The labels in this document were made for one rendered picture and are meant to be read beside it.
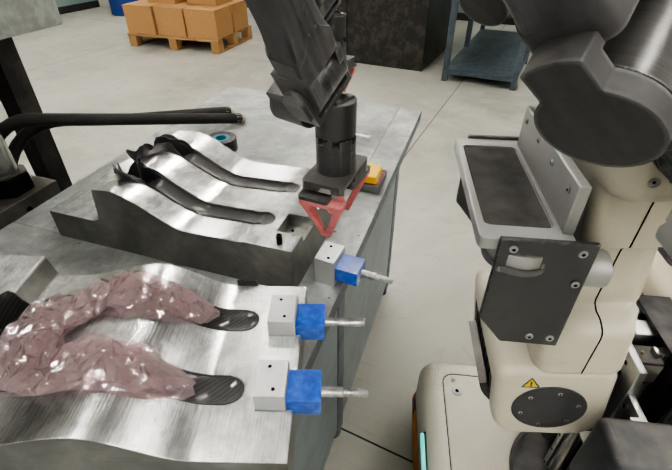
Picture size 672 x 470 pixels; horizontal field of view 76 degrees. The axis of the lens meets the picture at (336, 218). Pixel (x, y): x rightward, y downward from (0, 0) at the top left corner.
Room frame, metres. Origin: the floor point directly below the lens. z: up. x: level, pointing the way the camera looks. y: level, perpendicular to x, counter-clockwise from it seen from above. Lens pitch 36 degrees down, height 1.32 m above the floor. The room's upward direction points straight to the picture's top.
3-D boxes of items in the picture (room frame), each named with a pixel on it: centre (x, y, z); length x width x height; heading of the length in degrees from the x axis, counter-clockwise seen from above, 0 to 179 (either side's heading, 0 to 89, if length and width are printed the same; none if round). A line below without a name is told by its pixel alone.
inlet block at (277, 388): (0.30, 0.03, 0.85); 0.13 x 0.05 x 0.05; 89
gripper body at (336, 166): (0.56, 0.00, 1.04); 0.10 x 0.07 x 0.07; 157
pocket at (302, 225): (0.59, 0.07, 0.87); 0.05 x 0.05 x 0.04; 72
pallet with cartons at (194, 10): (5.58, 1.75, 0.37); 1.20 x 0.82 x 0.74; 72
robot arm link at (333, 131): (0.56, 0.01, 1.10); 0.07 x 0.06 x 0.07; 52
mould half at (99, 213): (0.72, 0.27, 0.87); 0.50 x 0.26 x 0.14; 72
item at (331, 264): (0.54, -0.03, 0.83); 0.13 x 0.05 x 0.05; 67
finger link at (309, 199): (0.54, 0.01, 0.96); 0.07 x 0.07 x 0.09; 67
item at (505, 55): (4.79, -1.70, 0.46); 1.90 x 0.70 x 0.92; 154
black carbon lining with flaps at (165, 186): (0.70, 0.25, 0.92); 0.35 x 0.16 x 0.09; 72
